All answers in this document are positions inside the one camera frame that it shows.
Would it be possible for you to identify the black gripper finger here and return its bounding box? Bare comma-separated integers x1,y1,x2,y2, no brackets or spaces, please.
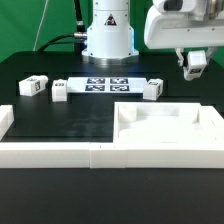
205,47,217,64
175,48,185,67

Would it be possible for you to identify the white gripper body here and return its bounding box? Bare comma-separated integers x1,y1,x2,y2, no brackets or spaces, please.
144,6,224,49

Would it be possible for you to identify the white square tabletop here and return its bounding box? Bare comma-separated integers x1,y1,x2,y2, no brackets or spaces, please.
113,102,224,144

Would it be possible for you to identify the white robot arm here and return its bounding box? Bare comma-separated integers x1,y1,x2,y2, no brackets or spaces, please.
82,0,224,63

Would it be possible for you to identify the white U-shaped fence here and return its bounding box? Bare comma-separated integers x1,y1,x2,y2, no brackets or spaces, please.
0,105,224,168

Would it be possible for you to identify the white fiducial tag sheet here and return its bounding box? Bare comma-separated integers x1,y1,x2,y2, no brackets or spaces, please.
67,77,147,94

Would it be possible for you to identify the black cable bundle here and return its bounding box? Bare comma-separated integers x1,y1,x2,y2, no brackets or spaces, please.
37,0,88,54

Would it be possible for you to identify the thin white cable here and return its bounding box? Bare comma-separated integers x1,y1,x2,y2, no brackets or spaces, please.
32,0,50,53

